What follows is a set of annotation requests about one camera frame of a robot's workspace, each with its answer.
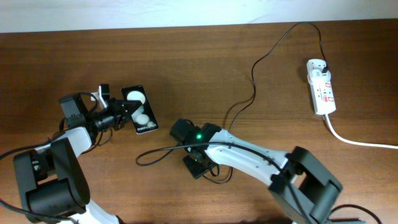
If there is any black usb charging cable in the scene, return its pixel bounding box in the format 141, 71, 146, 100
201, 21, 329, 185

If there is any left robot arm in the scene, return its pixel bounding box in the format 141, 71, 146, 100
13, 90, 155, 223

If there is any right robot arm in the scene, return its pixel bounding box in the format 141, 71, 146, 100
170, 119, 343, 223

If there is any white usb charger plug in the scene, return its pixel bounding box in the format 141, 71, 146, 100
306, 59, 331, 85

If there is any white power strip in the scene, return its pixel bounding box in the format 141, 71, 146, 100
308, 76, 336, 115

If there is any white power strip cord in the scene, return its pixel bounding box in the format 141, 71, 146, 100
322, 113, 398, 150

